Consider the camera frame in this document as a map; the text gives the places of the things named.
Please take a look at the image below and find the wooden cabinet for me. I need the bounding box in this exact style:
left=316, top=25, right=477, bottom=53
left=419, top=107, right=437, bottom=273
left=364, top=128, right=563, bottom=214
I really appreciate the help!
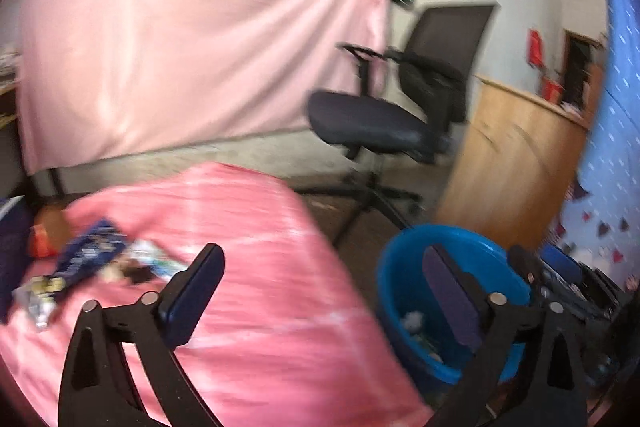
left=434, top=77, right=589, bottom=249

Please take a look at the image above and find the blue plastic basin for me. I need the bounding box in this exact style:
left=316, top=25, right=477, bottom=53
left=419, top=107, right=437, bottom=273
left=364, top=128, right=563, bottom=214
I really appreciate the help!
left=376, top=225, right=530, bottom=392

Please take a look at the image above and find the red hanging ornament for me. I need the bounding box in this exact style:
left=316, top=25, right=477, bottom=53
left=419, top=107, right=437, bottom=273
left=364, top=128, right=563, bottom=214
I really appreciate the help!
left=527, top=29, right=544, bottom=69

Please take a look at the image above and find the black office chair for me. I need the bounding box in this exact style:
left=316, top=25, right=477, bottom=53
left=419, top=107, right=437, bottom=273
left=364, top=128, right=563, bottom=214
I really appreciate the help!
left=296, top=1, right=499, bottom=245

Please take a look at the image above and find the pink hanging sheet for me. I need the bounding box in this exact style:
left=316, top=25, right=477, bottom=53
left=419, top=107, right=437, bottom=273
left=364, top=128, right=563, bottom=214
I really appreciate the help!
left=18, top=0, right=390, bottom=172

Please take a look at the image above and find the blue patterned curtain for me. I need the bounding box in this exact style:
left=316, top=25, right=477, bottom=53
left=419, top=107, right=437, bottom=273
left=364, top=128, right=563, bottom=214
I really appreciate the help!
left=554, top=0, right=639, bottom=286

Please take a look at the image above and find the pink checked tablecloth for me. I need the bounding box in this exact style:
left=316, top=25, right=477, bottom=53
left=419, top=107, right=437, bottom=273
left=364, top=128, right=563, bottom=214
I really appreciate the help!
left=0, top=161, right=432, bottom=427

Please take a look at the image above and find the red paper cup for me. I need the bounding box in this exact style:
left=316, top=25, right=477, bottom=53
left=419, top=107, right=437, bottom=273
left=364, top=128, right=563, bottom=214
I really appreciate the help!
left=29, top=205, right=74, bottom=259

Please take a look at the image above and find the white blue sachet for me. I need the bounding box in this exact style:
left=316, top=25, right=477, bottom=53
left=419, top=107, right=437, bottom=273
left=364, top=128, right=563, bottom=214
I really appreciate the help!
left=125, top=239, right=188, bottom=282

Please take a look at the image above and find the silver foil wrapper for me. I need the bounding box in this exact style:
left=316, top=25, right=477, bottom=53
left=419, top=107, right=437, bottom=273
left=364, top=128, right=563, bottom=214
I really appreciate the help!
left=12, top=275, right=66, bottom=331

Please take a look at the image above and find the blue cardboard box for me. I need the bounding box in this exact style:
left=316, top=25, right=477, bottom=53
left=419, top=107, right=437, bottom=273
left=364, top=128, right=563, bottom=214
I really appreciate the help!
left=0, top=196, right=32, bottom=324

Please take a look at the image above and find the blue snack wrapper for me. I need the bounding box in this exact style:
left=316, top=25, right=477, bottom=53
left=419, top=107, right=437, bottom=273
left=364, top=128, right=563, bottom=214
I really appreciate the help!
left=49, top=219, right=128, bottom=293

